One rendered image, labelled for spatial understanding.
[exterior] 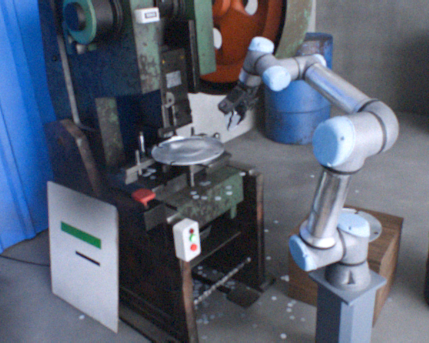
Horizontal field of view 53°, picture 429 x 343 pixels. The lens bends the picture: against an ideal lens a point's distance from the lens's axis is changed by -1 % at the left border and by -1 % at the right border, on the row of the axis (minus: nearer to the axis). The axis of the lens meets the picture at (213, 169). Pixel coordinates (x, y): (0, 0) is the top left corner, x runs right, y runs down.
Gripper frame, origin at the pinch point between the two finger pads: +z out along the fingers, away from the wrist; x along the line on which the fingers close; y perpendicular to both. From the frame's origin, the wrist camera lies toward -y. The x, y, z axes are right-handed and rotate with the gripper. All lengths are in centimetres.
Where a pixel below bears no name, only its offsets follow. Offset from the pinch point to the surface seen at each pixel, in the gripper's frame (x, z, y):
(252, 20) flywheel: 24.0, -26.8, 33.2
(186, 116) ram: 18.7, 6.3, -0.9
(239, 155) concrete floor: 60, 128, 151
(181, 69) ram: 28.8, -8.4, 1.9
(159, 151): 20.6, 22.0, -9.9
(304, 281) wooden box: -52, 60, 22
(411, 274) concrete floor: -88, 58, 70
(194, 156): 6.3, 15.2, -6.9
